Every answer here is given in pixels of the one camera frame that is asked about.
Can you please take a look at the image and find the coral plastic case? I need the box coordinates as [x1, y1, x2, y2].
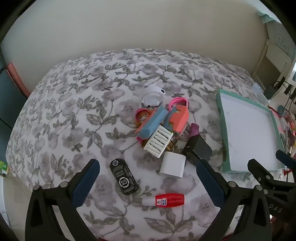
[164, 105, 190, 133]

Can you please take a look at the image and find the white shelf unit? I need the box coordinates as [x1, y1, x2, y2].
[251, 21, 296, 86]

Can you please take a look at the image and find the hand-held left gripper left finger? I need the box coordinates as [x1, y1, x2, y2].
[25, 159, 100, 241]

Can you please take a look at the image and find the mint green cloth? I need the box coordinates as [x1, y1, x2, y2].
[258, 11, 277, 24]

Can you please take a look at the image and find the pink smartwatch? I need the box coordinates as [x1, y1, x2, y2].
[169, 97, 190, 112]

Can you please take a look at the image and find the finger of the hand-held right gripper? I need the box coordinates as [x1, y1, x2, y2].
[247, 159, 296, 192]
[276, 149, 296, 169]

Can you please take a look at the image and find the white power strip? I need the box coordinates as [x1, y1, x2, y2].
[251, 83, 270, 106]

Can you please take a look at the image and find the gold patterned lighter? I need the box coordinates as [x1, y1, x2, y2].
[167, 133, 185, 151]

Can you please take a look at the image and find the black charger plug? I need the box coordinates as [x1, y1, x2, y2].
[182, 134, 213, 166]

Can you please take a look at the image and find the black power adapter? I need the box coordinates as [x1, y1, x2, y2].
[264, 85, 278, 99]

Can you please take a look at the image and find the black toy car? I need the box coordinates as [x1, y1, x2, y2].
[110, 158, 139, 195]

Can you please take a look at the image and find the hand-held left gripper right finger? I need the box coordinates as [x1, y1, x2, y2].
[195, 159, 272, 241]

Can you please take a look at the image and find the red glue bottle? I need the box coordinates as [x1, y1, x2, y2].
[142, 194, 186, 206]

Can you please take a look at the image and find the black charging cable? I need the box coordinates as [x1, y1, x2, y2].
[283, 88, 296, 112]
[274, 76, 292, 93]

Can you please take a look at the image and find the brown dog figurine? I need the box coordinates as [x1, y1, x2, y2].
[135, 108, 153, 129]

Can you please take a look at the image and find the blue and pink toy block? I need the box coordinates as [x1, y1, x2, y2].
[135, 106, 169, 142]

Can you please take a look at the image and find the white earbuds case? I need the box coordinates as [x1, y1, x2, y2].
[142, 86, 166, 107]

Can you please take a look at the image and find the white plastic clip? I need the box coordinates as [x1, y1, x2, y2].
[143, 125, 174, 159]

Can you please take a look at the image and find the white charger plug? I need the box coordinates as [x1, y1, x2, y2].
[159, 148, 186, 179]

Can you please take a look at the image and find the smartphone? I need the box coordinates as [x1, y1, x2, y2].
[286, 126, 296, 149]

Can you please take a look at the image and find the teal rimmed white tray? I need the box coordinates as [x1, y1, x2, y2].
[216, 89, 286, 174]

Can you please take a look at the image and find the pink and white crochet mat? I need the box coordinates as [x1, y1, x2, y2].
[268, 105, 296, 163]

